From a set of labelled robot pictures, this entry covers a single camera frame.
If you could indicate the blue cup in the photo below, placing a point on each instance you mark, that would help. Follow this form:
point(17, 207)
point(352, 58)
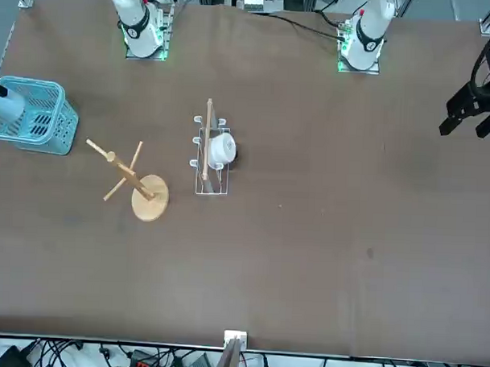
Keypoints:
point(6, 108)

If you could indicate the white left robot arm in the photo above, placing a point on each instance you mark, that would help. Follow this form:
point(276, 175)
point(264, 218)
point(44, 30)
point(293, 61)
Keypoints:
point(369, 35)

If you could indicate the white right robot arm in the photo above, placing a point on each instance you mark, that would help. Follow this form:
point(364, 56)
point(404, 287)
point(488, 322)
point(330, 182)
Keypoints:
point(137, 31)

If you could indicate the blue plastic basket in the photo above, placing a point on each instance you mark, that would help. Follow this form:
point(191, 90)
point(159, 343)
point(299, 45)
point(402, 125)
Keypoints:
point(50, 104)

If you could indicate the wooden cup rack tree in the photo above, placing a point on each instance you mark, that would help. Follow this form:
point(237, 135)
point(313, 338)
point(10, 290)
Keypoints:
point(149, 204)

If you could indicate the white cup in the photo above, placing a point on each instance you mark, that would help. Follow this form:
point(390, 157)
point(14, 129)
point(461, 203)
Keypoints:
point(222, 150)

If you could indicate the white power strip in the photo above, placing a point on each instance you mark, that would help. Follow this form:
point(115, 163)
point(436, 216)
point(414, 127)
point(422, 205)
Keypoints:
point(253, 2)

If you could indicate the black red power adapter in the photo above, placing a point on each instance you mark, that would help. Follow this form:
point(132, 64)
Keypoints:
point(142, 363)

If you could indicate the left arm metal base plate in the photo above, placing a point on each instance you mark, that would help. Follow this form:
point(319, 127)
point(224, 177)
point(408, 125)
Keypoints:
point(375, 70)

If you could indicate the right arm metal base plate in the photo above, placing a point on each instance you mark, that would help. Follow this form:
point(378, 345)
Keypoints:
point(130, 57)

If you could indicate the aluminium camera mast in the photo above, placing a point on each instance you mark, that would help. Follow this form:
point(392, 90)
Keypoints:
point(234, 340)

